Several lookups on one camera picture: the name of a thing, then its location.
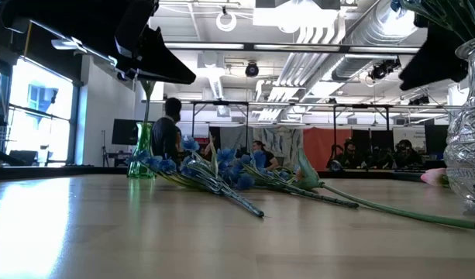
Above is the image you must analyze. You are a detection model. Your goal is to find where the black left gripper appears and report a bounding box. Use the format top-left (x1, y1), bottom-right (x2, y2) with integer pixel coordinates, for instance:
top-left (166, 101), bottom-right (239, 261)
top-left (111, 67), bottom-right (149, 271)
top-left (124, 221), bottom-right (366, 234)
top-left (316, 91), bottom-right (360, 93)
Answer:
top-left (0, 0), bottom-right (197, 85)

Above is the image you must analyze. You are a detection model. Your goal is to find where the clear cut glass vase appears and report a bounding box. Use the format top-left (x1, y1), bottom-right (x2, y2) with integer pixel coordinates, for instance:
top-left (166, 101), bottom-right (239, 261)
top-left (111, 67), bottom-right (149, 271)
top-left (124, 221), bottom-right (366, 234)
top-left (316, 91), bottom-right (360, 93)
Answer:
top-left (442, 35), bottom-right (475, 215)

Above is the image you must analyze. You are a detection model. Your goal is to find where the green glass vase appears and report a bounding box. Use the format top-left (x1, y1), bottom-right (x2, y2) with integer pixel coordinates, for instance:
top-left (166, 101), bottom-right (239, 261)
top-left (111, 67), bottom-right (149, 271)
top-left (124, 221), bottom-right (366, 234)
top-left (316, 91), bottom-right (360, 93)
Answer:
top-left (126, 121), bottom-right (157, 180)

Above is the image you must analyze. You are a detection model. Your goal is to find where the black ceiling spotlight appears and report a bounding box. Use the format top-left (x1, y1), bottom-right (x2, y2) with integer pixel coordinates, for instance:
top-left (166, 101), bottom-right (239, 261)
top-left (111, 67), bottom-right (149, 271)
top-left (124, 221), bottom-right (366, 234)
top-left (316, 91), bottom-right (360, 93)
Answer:
top-left (368, 57), bottom-right (403, 81)

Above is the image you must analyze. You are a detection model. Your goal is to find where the person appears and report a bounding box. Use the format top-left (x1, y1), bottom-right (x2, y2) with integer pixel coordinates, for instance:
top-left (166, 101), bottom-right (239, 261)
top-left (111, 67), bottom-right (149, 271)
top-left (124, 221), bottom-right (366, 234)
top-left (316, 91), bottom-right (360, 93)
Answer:
top-left (391, 139), bottom-right (424, 170)
top-left (329, 139), bottom-right (364, 171)
top-left (150, 97), bottom-right (184, 166)
top-left (251, 139), bottom-right (280, 171)

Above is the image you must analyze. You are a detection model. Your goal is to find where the black monitor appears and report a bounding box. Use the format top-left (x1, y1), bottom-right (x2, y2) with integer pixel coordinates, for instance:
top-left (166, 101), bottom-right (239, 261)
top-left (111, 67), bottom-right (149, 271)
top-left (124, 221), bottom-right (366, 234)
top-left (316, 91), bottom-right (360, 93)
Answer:
top-left (112, 119), bottom-right (139, 146)

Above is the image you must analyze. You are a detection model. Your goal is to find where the orange curtain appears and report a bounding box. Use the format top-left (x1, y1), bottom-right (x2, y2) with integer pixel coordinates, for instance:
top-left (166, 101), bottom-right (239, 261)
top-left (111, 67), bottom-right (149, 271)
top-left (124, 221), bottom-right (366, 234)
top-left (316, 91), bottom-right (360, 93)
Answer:
top-left (302, 126), bottom-right (353, 171)

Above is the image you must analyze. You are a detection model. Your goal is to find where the blue artificial flower sprig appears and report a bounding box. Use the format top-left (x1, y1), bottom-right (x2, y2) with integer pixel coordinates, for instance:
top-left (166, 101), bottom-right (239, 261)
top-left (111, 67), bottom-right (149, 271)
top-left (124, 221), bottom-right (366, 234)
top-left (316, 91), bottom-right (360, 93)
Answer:
top-left (124, 135), bottom-right (266, 219)
top-left (215, 146), bottom-right (360, 209)

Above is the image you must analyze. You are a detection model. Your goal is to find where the grey patterned cloth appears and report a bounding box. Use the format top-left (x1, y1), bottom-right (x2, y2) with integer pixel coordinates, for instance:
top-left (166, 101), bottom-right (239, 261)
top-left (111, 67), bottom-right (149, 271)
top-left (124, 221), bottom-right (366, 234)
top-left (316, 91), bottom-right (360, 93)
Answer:
top-left (254, 127), bottom-right (304, 170)

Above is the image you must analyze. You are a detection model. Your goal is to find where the silver air duct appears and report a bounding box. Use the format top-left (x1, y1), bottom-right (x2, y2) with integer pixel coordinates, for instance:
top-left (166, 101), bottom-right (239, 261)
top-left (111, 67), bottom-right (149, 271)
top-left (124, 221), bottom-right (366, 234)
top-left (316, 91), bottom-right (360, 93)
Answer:
top-left (329, 0), bottom-right (428, 82)

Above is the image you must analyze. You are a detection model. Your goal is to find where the white ceiling ring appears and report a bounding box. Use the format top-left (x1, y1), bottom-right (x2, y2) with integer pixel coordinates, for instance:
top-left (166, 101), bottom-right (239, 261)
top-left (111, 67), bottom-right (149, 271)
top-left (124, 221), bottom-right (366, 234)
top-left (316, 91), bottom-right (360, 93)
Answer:
top-left (215, 11), bottom-right (238, 33)

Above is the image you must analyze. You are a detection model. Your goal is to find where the black metal stand frame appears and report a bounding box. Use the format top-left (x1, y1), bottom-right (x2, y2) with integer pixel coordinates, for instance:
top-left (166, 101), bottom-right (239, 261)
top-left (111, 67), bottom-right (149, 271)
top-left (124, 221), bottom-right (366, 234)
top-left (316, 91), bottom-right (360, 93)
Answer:
top-left (190, 100), bottom-right (250, 156)

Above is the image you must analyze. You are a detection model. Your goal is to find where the black ceiling dome camera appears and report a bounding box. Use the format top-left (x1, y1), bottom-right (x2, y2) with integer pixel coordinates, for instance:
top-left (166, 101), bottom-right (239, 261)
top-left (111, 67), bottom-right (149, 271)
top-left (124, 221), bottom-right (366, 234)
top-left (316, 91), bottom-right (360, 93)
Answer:
top-left (244, 61), bottom-right (260, 78)

